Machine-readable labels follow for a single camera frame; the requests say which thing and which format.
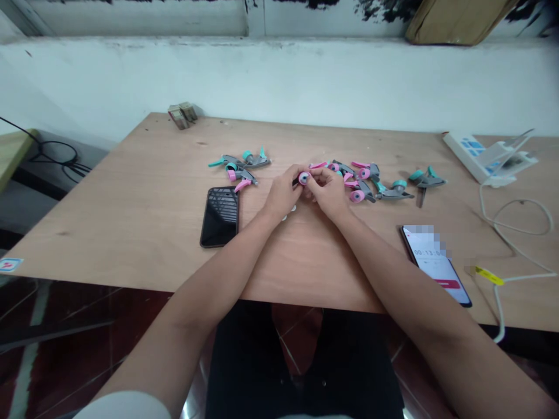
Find green side table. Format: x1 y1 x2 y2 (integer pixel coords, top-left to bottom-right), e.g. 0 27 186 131
0 128 41 194

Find white cable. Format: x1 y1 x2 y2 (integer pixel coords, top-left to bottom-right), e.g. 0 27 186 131
477 182 559 346

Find black smartphone with dark screen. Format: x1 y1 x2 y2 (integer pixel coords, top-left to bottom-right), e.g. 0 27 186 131
199 186 240 249

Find person's right hand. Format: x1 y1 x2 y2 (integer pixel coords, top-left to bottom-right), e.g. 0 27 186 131
305 168 353 220

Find white power strip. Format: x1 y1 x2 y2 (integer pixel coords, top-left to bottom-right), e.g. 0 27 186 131
441 132 495 186

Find person's left hand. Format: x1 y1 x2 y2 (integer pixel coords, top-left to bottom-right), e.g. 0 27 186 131
261 164 307 220

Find smartphone with lit screen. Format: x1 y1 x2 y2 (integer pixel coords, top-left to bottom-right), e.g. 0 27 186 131
399 224 474 309

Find person's legs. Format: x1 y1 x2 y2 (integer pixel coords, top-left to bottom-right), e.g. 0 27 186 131
204 300 406 419

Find yellow cable tag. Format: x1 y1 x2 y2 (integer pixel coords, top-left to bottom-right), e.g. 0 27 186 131
475 265 505 287

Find black cables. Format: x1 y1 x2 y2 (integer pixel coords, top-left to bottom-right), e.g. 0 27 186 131
0 115 93 182

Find teal grey spray trigger head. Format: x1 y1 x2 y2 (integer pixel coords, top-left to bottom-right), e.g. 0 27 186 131
207 153 245 171
408 165 449 208
239 146 273 170

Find brown cardboard box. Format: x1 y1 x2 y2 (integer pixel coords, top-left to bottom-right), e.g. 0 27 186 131
404 0 521 47

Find pile of spray trigger heads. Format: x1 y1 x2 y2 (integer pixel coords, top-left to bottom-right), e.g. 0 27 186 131
307 158 416 206

